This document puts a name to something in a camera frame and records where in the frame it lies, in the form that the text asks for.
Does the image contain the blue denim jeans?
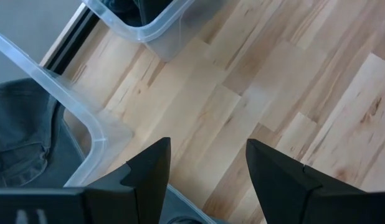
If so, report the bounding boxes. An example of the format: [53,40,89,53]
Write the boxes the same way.
[0,77,87,189]

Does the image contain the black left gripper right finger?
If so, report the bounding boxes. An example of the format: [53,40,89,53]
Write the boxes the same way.
[245,139,385,224]

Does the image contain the clear plastic storage bin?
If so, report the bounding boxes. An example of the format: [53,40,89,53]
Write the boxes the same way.
[0,30,136,189]
[82,0,231,62]

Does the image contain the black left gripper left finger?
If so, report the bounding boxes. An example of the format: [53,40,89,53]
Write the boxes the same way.
[0,137,171,224]

